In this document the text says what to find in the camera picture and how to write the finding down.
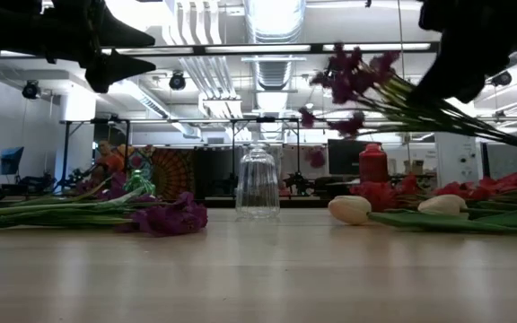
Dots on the blue-lit monitor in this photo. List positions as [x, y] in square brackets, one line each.
[11, 160]

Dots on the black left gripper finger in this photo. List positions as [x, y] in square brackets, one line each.
[115, 36]
[110, 72]

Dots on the black table frame rail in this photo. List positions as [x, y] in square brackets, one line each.
[303, 203]

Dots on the black ceiling spotlight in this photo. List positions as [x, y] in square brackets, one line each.
[31, 89]
[177, 81]
[502, 79]

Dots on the red poppy flower bunch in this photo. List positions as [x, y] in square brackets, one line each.
[478, 190]

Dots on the green ribbed glass vase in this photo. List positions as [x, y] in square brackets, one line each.
[138, 181]

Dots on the black frame bar with lights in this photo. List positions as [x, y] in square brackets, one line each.
[198, 49]

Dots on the grey patterned panel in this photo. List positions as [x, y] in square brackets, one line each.
[505, 161]

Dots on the clear ribbed glass vase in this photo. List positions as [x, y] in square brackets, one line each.
[257, 188]

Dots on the person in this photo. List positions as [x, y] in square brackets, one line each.
[108, 162]

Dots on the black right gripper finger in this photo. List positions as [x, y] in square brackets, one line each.
[478, 76]
[442, 76]

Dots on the dark partition panel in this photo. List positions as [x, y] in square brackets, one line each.
[216, 172]

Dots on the brown cardboard box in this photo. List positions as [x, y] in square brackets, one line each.
[417, 168]

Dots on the orange mandala tapestry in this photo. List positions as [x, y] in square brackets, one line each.
[175, 172]

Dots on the white artificial tulip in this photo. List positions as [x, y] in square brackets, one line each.
[442, 205]
[350, 210]

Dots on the long white LED light strip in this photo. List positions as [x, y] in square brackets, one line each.
[375, 46]

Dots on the black monitor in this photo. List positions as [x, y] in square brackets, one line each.
[344, 157]

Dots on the silver ventilation duct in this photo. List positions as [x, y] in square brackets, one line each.
[274, 27]

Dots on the red ribbed glass vase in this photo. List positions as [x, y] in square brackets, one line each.
[373, 163]

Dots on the white column with outlets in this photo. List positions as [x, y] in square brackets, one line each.
[456, 157]

